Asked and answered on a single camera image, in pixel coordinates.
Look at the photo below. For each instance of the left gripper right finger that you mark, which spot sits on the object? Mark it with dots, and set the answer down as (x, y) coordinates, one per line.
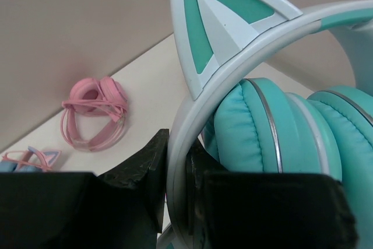
(259, 210)

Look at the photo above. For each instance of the pink blue cat headphones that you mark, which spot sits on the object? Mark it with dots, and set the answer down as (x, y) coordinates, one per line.
(29, 160)

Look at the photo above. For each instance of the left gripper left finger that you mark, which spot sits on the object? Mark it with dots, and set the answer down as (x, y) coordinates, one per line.
(122, 208)

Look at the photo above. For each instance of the teal cat ear headphones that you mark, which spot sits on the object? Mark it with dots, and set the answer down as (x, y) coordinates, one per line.
(251, 124)

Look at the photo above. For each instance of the pink over-ear headphones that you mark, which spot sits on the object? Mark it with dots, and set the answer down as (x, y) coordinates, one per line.
(90, 97)

